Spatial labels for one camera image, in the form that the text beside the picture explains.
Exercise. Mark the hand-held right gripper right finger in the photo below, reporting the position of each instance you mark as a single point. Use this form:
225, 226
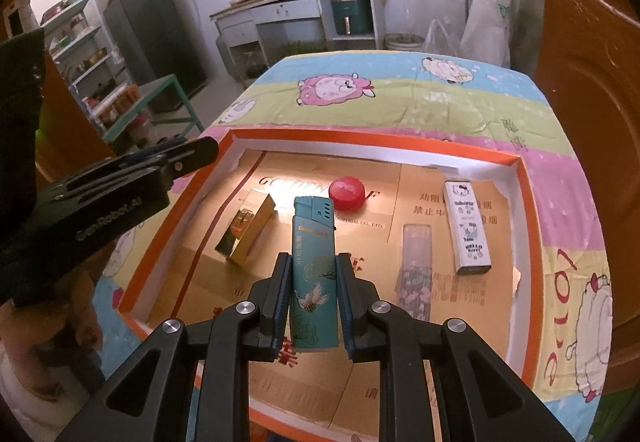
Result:
345, 299

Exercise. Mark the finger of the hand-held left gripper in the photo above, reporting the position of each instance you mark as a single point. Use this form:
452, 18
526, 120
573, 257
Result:
150, 150
195, 152

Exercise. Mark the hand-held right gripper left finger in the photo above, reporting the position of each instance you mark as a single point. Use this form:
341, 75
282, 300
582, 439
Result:
282, 294

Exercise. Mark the teal lighter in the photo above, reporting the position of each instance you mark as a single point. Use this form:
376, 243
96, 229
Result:
312, 272

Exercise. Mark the gold lighter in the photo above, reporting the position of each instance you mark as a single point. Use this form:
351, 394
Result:
245, 232

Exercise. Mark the clear floral lighter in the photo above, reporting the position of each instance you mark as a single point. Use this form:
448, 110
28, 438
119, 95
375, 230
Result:
415, 272

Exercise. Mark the shallow orange rimmed cardboard box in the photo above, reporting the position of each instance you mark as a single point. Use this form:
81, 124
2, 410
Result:
375, 222

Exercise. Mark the red bottle cap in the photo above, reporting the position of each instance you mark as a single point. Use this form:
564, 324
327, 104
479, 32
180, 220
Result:
347, 192

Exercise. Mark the white cartoon print lighter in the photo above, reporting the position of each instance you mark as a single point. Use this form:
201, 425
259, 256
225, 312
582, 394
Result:
467, 232

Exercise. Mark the green metal table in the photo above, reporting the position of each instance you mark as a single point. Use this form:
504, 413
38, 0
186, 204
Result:
150, 108

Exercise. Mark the dark green refrigerator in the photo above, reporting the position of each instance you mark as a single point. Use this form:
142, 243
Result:
150, 32

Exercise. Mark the white storage shelf rack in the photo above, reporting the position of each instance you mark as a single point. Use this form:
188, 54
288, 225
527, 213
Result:
80, 52

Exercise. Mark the grey kitchen counter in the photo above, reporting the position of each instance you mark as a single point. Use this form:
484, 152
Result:
280, 12

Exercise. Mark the dark green air fryer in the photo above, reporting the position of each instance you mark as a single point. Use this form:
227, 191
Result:
350, 12

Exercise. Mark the grey bucket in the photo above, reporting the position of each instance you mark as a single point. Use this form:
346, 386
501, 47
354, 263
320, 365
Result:
402, 41

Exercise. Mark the white plastic bag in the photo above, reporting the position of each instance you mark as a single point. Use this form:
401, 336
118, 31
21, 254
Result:
440, 40

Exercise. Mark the green printed carton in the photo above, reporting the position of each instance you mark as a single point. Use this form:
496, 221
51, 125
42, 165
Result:
617, 419

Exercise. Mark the white woven sack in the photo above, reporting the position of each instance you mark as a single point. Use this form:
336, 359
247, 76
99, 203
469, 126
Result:
487, 17

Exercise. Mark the brown wooden door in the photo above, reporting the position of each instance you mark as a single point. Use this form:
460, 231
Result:
590, 47

